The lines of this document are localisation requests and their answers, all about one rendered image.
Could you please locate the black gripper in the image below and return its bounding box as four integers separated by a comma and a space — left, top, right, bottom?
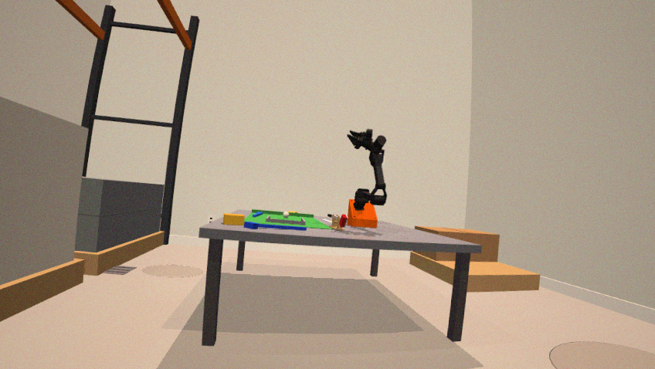
347, 130, 374, 150

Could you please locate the green flat mat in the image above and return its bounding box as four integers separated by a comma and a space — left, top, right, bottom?
245, 213, 333, 230

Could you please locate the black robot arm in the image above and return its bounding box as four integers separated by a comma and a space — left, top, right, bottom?
353, 129, 388, 211

